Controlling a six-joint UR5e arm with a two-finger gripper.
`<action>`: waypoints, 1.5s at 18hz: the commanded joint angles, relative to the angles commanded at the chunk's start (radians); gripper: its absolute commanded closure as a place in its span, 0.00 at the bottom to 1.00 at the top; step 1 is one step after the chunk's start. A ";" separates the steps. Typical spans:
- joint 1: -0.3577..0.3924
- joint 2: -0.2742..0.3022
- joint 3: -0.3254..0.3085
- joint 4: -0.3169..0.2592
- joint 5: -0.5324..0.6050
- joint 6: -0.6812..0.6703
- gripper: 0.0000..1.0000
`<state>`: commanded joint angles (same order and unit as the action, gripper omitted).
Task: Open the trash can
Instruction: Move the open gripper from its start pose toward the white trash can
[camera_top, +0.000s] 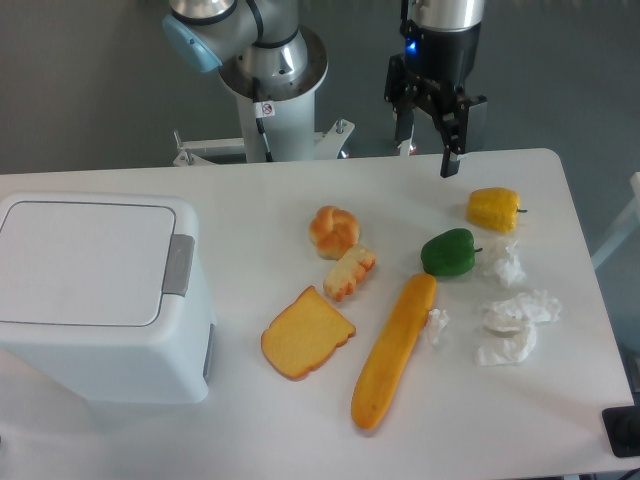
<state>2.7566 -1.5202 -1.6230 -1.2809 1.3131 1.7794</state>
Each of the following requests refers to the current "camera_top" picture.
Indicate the white frame at right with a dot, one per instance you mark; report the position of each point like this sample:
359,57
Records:
626,222

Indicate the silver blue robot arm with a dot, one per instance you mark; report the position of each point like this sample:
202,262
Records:
273,66

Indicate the grey trash can push button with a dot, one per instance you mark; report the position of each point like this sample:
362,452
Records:
178,265

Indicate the black device at edge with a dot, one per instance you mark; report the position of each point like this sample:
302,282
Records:
622,429

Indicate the crumpled tissue near pepper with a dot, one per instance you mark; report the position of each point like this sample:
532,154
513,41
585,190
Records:
502,263

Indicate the large crumpled white tissue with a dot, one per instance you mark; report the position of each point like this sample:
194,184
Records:
512,326

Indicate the toast bread slice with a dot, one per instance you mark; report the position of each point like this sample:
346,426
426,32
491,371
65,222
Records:
305,335

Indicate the green bell pepper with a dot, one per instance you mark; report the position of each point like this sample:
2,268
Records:
451,253

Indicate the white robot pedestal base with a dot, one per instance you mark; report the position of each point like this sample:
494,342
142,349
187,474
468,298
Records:
272,131

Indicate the white trash can lid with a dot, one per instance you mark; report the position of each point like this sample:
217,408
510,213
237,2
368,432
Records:
83,264

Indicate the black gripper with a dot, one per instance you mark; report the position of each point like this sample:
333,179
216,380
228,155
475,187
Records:
430,75

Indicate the small braided pastry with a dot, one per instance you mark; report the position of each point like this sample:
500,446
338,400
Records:
350,270

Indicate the small crumpled tissue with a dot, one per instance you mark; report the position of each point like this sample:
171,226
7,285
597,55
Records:
436,323

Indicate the white plastic trash can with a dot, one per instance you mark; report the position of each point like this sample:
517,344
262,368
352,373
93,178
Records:
163,362

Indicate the knotted bread roll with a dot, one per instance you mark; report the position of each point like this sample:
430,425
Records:
333,231

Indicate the long orange baguette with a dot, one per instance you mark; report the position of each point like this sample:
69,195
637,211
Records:
378,380

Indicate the yellow bell pepper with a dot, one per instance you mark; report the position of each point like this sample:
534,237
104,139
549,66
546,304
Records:
494,208

